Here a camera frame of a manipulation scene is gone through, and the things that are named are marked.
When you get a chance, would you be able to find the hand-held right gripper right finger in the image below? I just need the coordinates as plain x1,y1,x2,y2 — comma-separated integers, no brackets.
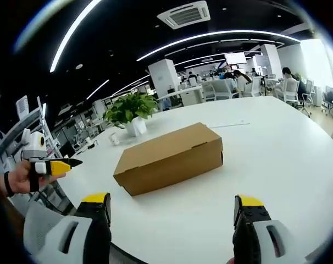
232,194,308,264

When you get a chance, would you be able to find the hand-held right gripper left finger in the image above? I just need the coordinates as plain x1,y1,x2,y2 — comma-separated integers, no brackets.
31,192,113,264

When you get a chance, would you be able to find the brown cardboard shoe box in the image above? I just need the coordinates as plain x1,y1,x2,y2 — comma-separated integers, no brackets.
113,122,225,197

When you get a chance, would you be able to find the person's left hand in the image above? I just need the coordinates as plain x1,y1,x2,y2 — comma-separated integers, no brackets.
9,159,68,195

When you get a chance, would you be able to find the white metal shelf rack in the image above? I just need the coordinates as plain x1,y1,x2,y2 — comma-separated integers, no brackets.
0,94,60,166

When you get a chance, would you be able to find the black wristband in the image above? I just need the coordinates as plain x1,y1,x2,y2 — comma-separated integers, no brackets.
3,171,16,197

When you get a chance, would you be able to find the grey mesh office chair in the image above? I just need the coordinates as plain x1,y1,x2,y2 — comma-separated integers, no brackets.
23,202,74,250

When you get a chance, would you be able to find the small white cup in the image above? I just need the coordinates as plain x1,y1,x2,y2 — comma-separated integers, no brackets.
108,132,121,146

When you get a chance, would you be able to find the green potted plant white pot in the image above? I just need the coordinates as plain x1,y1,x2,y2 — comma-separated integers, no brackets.
102,91,159,138

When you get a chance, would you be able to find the long ceiling light strip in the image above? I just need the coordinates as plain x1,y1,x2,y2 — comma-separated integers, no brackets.
136,30,302,62
49,0,103,74

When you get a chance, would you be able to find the white office chair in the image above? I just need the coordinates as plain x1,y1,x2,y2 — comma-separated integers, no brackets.
249,75,264,97
209,79,239,101
281,80,301,107
300,79,315,118

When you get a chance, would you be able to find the white low cabinet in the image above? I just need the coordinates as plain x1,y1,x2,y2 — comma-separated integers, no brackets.
180,86,205,107

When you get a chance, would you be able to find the ceiling air conditioner vent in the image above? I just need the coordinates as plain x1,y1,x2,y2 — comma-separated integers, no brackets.
156,0,212,30

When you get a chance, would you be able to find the wall-mounted screen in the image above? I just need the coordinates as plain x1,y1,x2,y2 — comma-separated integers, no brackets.
224,52,247,65

